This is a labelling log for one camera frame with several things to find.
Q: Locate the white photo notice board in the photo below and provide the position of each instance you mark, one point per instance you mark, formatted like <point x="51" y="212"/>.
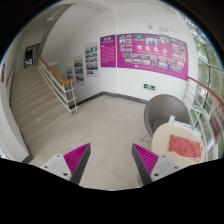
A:
<point x="91" y="59"/>

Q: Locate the small magenta text wall poster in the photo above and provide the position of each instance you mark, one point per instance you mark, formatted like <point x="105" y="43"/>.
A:
<point x="108" y="51"/>

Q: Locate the round white table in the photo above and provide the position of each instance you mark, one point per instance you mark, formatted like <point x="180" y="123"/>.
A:
<point x="161" y="140"/>

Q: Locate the grey round shell chair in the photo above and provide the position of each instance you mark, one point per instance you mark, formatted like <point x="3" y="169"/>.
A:
<point x="159" y="109"/>

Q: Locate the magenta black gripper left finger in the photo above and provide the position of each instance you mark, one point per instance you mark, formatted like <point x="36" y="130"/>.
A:
<point x="71" y="165"/>

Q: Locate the large magenta photo wall poster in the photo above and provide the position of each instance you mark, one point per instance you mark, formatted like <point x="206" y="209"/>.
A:
<point x="151" y="52"/>

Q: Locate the window railing wooden handrail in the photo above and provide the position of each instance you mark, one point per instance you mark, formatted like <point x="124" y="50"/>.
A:
<point x="200" y="100"/>

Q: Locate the dark doorway upstairs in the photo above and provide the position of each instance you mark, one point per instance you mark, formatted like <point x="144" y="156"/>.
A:
<point x="30" y="53"/>

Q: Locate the red white banner sign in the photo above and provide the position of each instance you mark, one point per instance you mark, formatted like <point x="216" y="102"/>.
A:
<point x="217" y="121"/>

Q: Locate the beige staircase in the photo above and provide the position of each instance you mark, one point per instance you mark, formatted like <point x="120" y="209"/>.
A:
<point x="34" y="105"/>

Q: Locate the red folded towel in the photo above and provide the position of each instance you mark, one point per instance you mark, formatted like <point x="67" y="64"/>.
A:
<point x="184" y="147"/>

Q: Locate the green exit sign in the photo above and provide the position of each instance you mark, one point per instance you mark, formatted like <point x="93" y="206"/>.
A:
<point x="149" y="87"/>

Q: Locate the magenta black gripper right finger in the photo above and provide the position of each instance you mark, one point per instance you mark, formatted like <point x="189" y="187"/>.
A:
<point x="152" y="167"/>

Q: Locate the white stair railing wooden handrail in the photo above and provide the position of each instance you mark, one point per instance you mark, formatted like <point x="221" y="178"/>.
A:
<point x="63" y="90"/>

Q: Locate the white plastic bag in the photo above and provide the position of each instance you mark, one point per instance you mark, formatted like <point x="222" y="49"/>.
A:
<point x="173" y="121"/>

